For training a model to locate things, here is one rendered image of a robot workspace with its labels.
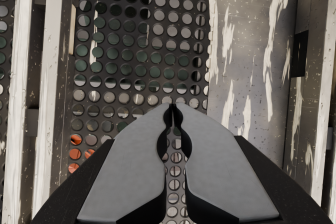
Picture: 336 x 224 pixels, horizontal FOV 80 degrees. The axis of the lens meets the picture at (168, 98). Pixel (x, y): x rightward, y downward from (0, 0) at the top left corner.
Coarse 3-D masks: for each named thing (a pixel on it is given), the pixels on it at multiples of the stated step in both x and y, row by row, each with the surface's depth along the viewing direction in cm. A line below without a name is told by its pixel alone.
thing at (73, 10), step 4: (72, 4) 33; (72, 8) 33; (72, 12) 33; (72, 16) 33; (72, 20) 33; (72, 24) 33; (72, 28) 33; (72, 32) 34; (72, 36) 34; (72, 40) 34; (72, 44) 34; (72, 48) 34; (72, 52) 34
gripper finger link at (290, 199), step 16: (240, 144) 9; (256, 160) 8; (272, 176) 7; (288, 176) 7; (272, 192) 7; (288, 192) 7; (304, 192) 7; (288, 208) 6; (304, 208) 6; (320, 208) 6
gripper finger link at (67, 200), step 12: (108, 144) 9; (96, 156) 9; (84, 168) 8; (96, 168) 8; (72, 180) 8; (84, 180) 8; (60, 192) 7; (72, 192) 7; (84, 192) 7; (48, 204) 7; (60, 204) 7; (72, 204) 7; (36, 216) 6; (48, 216) 6; (60, 216) 6; (72, 216) 6
